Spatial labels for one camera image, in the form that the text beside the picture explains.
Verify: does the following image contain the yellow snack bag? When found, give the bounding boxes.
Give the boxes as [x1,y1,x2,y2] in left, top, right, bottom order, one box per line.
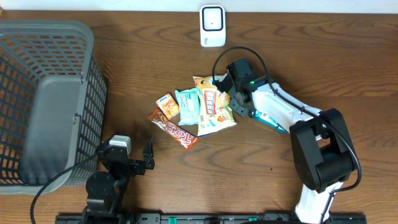
[193,76,236,137]

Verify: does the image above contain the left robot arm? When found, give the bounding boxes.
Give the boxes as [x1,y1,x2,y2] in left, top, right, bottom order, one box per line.
[86,135,155,214]

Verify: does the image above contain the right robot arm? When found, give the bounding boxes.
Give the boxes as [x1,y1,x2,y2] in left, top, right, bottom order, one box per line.
[213,72,362,223]

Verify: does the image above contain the grey plastic shopping basket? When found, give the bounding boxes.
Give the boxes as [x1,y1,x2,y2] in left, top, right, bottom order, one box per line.
[1,20,107,195]

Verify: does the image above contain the white barcode scanner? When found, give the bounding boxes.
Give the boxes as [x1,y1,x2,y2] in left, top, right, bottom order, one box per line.
[199,5,226,47]

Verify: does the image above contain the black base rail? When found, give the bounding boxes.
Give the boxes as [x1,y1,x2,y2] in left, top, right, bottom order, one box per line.
[55,212,368,224]

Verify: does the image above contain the brown chocolate bar wrapper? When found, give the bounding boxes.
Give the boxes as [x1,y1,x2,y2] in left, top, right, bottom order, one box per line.
[147,109,198,150]

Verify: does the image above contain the light teal wet wipes pack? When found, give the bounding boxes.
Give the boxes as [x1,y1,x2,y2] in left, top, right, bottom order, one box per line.
[175,88,200,125]

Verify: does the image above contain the small orange snack packet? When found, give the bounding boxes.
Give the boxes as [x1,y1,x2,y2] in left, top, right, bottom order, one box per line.
[156,93,180,119]

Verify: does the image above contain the teal mouthwash bottle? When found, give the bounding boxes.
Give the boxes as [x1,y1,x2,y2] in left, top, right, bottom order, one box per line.
[248,110,287,134]

